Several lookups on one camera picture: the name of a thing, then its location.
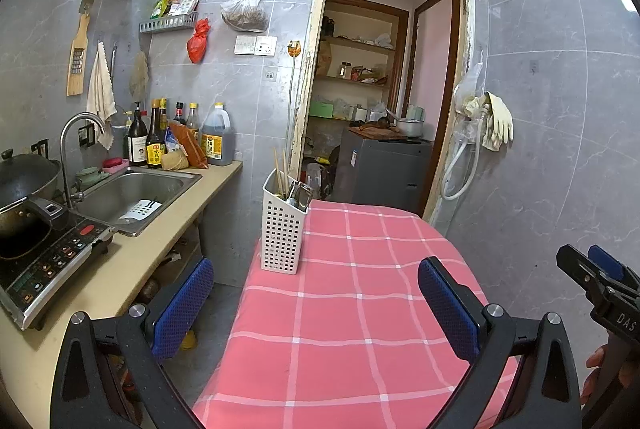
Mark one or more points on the pink checked tablecloth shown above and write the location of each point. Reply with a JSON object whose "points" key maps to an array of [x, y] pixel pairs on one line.
{"points": [[350, 309]]}

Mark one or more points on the glass jar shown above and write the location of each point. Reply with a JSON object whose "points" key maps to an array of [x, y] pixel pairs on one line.
{"points": [[345, 70]]}

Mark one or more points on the green box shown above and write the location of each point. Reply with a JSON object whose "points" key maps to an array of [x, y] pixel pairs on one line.
{"points": [[321, 110]]}

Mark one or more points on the large oil jug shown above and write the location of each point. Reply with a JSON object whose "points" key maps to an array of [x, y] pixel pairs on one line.
{"points": [[218, 136]]}

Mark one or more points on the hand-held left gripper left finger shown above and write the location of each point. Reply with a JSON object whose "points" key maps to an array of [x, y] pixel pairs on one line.
{"points": [[182, 304]]}

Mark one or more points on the beige food bag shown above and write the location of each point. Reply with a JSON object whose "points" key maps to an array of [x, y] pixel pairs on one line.
{"points": [[176, 161]]}

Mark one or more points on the wooden grater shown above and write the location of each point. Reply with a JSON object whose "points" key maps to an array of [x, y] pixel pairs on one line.
{"points": [[76, 74]]}

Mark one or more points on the orange wall plug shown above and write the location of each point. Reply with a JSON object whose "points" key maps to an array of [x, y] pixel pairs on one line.
{"points": [[294, 48]]}

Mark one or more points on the induction cooker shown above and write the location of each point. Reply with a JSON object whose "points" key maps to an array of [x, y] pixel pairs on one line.
{"points": [[50, 269]]}

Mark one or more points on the wooden cutting board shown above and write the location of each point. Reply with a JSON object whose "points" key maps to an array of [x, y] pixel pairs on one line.
{"points": [[375, 132]]}

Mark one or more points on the small grey wall socket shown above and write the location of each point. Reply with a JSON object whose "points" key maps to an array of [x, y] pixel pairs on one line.
{"points": [[270, 72]]}

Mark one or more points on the yellow-capped bottle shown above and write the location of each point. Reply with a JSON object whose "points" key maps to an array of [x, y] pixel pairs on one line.
{"points": [[193, 116]]}

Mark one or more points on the hanging clear plastic bag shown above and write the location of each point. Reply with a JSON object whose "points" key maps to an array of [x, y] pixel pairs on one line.
{"points": [[470, 81]]}

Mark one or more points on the pink soap dish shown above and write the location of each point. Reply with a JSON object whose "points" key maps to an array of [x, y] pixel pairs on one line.
{"points": [[116, 164]]}

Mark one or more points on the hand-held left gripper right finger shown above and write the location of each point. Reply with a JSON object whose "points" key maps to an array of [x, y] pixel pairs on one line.
{"points": [[445, 309]]}

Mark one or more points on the yellow object under counter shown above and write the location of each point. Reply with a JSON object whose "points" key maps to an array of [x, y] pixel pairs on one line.
{"points": [[188, 339]]}

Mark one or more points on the wooden shelf unit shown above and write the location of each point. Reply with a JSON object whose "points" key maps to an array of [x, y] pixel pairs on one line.
{"points": [[357, 43]]}

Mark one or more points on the beige hanging towel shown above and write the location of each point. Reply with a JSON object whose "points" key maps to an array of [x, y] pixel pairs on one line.
{"points": [[100, 99]]}

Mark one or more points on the white wall socket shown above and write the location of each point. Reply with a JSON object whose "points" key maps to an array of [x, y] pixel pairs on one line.
{"points": [[266, 45]]}

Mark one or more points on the white wall switch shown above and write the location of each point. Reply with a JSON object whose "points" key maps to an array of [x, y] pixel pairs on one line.
{"points": [[246, 44]]}

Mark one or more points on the cream rubber gloves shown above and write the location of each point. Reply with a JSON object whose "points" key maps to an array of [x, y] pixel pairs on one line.
{"points": [[497, 119]]}

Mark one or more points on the green snack packet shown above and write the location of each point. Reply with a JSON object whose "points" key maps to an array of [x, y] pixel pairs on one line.
{"points": [[161, 4]]}

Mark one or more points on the beige kitchen counter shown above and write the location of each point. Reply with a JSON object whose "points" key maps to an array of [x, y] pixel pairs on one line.
{"points": [[145, 259]]}

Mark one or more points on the red plastic bag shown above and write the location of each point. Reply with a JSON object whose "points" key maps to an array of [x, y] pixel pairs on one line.
{"points": [[198, 44]]}

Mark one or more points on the black wok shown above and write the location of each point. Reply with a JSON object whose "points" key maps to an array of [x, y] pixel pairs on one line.
{"points": [[25, 179]]}

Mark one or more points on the white perforated utensil holder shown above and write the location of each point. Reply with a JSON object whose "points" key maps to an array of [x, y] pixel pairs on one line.
{"points": [[282, 234]]}

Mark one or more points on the green pot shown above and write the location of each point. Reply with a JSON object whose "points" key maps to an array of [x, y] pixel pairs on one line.
{"points": [[89, 178]]}

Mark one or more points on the grey wall shelf rack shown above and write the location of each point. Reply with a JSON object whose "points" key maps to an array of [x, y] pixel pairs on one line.
{"points": [[167, 24]]}

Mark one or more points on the brown pump bottle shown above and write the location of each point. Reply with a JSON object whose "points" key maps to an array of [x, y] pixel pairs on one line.
{"points": [[135, 141]]}

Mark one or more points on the steel cooking pot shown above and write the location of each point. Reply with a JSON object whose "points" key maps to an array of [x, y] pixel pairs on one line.
{"points": [[411, 127]]}

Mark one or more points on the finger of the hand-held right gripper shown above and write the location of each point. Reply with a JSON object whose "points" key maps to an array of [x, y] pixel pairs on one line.
{"points": [[575, 266], [605, 259]]}

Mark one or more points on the steel faucet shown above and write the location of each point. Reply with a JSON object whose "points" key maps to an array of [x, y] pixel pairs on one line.
{"points": [[66, 154]]}

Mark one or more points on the orange food packet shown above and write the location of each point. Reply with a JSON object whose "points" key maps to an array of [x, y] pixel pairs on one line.
{"points": [[192, 146]]}

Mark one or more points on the soy sauce bottle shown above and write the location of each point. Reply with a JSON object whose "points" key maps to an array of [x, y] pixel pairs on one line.
{"points": [[155, 146]]}

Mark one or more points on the hanging loofah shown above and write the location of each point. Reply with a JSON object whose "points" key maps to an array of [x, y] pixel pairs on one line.
{"points": [[139, 76]]}

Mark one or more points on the person's right hand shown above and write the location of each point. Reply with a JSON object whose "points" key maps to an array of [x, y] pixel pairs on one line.
{"points": [[595, 359]]}

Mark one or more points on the worn door frame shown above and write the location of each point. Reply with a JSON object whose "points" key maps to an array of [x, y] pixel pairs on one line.
{"points": [[312, 49]]}

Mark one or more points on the grey cabinet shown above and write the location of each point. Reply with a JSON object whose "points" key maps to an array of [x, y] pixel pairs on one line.
{"points": [[385, 174]]}

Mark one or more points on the dark sauce bottle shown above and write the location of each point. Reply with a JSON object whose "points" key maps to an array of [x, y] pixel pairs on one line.
{"points": [[179, 113]]}

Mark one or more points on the wooden chopstick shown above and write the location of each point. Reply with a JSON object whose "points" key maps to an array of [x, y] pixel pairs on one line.
{"points": [[276, 174], [285, 174]]}

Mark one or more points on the red and white packets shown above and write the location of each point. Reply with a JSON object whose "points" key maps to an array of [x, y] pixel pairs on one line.
{"points": [[182, 4]]}

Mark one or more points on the hanging steel tool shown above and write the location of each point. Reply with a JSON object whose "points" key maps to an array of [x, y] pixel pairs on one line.
{"points": [[113, 59]]}

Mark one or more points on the black wall outlet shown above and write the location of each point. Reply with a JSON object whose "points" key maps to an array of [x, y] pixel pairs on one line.
{"points": [[87, 135], [40, 148]]}

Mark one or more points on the steel sink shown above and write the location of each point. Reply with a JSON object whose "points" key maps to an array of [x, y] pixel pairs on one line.
{"points": [[140, 186]]}

